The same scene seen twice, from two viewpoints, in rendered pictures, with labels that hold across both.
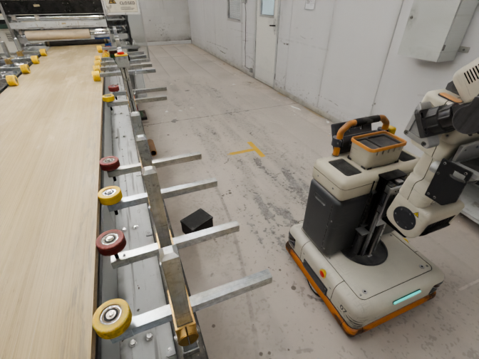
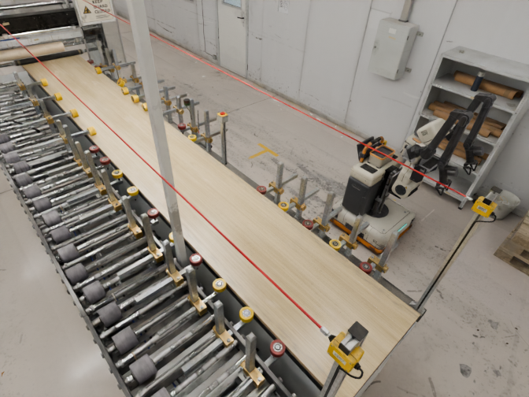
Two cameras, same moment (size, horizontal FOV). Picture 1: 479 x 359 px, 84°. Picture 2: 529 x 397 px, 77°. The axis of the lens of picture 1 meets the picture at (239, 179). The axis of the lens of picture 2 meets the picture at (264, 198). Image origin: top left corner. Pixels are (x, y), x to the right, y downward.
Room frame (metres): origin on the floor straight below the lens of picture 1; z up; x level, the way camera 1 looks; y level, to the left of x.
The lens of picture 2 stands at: (-0.89, 1.33, 2.61)
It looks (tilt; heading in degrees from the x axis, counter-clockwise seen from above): 41 degrees down; 338
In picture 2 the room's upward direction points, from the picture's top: 4 degrees clockwise
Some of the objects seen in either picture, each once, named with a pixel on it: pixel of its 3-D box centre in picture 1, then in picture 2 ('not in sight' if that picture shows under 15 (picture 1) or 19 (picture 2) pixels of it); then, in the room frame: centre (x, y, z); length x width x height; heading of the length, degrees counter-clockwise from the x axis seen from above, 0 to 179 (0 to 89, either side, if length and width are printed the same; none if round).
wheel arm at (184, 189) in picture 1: (165, 194); (300, 200); (0.86, 0.30, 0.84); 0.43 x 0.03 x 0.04; 112
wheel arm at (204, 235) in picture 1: (179, 243); (323, 220); (0.63, 0.21, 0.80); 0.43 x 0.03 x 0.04; 112
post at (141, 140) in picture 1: (153, 193); (301, 201); (0.81, 0.33, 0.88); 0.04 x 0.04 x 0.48; 22
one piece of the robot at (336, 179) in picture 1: (363, 196); (375, 180); (1.16, -0.69, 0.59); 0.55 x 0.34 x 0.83; 112
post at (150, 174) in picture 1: (163, 233); (326, 217); (0.58, 0.23, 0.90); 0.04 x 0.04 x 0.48; 22
